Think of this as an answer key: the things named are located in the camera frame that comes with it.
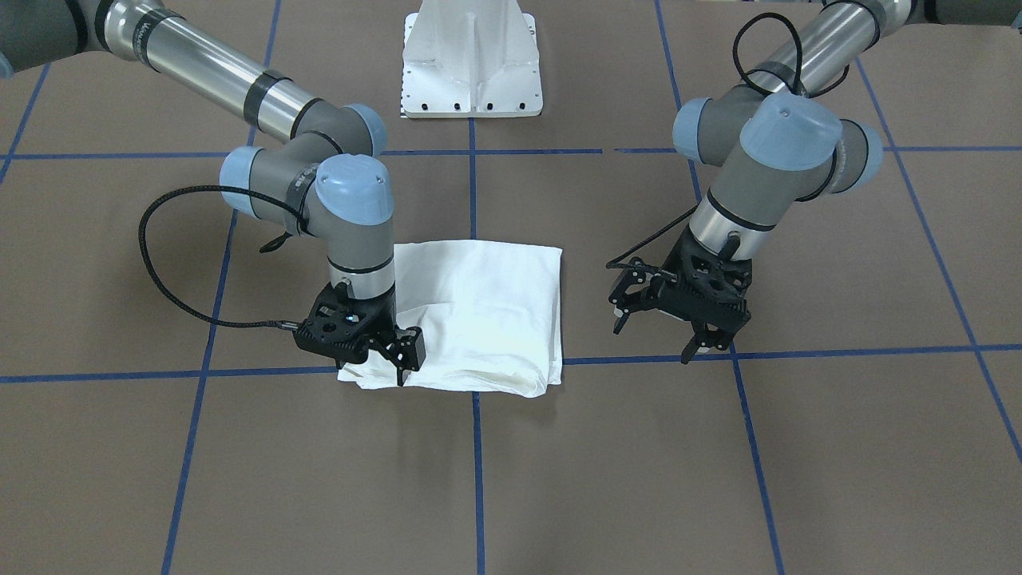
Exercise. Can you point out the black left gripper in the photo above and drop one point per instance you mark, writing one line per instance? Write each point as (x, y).
(636, 291)

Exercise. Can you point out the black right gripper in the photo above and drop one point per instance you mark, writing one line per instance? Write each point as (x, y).
(408, 348)

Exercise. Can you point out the white long-sleeve printed shirt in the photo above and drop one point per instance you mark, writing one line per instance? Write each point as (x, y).
(489, 314)

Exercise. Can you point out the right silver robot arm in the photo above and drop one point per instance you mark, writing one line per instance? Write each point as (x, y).
(89, 142)

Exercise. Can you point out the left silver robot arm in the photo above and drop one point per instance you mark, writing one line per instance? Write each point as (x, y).
(775, 144)

